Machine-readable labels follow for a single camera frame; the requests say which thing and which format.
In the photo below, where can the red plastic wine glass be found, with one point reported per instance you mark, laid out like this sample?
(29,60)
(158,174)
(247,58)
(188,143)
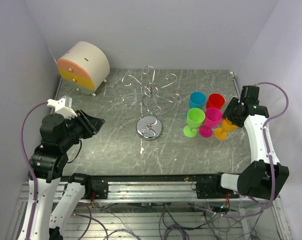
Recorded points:
(215,100)

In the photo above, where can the blue plastic wine glass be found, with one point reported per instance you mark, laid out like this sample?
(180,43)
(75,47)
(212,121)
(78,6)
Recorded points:
(197,100)

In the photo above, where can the green plastic wine glass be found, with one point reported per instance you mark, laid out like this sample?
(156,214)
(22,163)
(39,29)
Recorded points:
(195,118)

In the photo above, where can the pink plastic wine glass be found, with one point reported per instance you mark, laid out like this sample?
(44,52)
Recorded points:
(213,117)

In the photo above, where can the orange plastic wine glass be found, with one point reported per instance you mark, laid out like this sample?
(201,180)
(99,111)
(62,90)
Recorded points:
(221,133)

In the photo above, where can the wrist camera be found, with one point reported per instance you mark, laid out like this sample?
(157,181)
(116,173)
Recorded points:
(63,106)
(250,95)

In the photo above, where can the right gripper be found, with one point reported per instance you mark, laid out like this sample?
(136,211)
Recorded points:
(228,112)

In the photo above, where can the round mini drawer cabinet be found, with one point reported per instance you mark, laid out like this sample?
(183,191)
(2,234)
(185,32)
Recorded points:
(85,67)

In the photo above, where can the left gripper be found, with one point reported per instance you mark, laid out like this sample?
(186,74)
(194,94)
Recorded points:
(91,124)

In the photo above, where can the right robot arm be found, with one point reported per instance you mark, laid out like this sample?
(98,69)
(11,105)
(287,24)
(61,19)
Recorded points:
(265,176)

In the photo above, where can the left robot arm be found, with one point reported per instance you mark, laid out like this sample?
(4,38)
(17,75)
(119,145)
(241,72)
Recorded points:
(43,220)

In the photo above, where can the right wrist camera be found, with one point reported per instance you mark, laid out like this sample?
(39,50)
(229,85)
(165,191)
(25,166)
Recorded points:
(250,95)

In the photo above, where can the chrome wine glass rack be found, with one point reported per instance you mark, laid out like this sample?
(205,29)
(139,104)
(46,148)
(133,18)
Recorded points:
(149,127)

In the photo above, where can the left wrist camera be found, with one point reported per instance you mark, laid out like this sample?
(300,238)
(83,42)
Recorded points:
(63,106)

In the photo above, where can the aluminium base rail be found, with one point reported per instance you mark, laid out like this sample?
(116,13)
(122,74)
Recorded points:
(146,188)

